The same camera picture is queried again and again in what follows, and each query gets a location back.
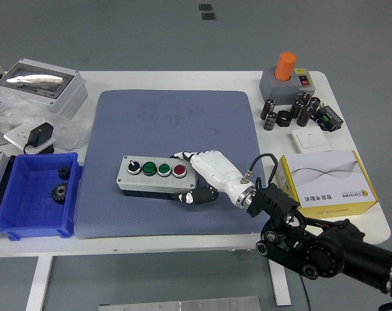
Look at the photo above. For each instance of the clear plastic bag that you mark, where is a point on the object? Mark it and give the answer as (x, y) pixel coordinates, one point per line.
(69, 133)

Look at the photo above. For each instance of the grey metal plate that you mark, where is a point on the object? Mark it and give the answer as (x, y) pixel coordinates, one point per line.
(182, 304)

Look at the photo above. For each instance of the black module with green terminal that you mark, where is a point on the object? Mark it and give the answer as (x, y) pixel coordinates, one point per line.
(328, 118)

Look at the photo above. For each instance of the white table leg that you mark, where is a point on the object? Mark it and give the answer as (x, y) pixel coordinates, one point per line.
(38, 282)
(281, 288)

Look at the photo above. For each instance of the white wall socket plate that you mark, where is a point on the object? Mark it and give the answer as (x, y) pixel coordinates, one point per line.
(16, 134)

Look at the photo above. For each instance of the grey enclosure with clear window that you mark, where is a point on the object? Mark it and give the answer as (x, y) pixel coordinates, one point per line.
(63, 97)

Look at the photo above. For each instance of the large black bevel gear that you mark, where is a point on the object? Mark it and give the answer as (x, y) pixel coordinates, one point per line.
(59, 193)

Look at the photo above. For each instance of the grey red-black switch box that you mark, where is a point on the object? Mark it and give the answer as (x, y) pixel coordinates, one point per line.
(305, 81)

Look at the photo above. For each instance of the blue plastic bin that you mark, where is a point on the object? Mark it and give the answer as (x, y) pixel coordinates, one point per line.
(27, 210)

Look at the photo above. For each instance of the grey block holder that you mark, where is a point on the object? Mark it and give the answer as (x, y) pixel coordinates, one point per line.
(276, 90)

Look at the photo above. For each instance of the orange cylinder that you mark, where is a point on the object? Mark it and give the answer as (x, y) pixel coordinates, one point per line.
(285, 66)

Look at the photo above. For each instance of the white and yellow cardboard box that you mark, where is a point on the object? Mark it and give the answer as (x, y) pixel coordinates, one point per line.
(328, 175)

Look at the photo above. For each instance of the black cylindrical capacitor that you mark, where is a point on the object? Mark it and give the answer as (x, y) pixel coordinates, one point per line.
(297, 108)
(270, 121)
(314, 104)
(305, 116)
(304, 97)
(267, 109)

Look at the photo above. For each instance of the small black bevel gear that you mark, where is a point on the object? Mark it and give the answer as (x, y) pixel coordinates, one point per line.
(63, 172)

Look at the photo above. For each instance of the grey four-button control box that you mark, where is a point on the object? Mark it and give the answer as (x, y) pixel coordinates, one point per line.
(137, 181)

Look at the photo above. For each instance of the blue-grey table mat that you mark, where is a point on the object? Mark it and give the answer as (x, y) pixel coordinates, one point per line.
(150, 123)

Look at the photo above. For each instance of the white wall switch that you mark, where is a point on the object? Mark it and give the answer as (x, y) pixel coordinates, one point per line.
(311, 140)

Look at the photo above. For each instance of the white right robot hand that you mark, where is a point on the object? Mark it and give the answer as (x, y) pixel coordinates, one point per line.
(215, 168)

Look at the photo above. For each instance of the black power adapter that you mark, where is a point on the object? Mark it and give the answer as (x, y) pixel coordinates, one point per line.
(41, 133)

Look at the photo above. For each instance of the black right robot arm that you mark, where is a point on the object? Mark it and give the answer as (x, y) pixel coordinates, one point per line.
(338, 252)

